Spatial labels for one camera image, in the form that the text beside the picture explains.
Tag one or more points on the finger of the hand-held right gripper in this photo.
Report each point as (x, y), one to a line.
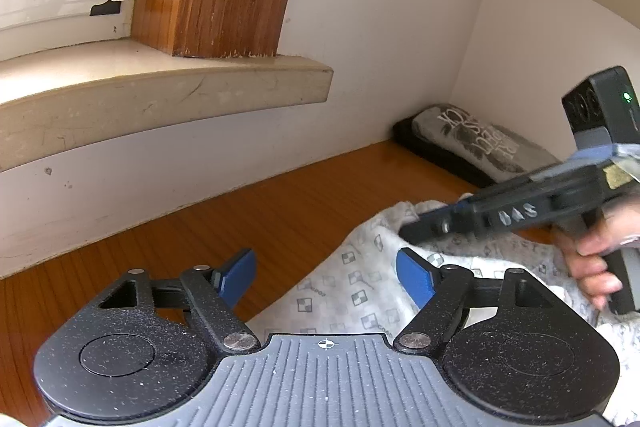
(435, 224)

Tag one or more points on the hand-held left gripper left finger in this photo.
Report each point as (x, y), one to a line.
(237, 274)

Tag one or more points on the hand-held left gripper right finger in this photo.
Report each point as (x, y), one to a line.
(415, 274)

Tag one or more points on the white patterned garment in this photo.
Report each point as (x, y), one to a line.
(350, 287)

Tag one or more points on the black clothes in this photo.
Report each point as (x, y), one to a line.
(440, 159)

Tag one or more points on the person's right hand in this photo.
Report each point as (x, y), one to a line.
(590, 272)

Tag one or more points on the grey printed t-shirt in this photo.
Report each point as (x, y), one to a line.
(480, 142)

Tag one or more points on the beige window sill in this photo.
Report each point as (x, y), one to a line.
(150, 97)

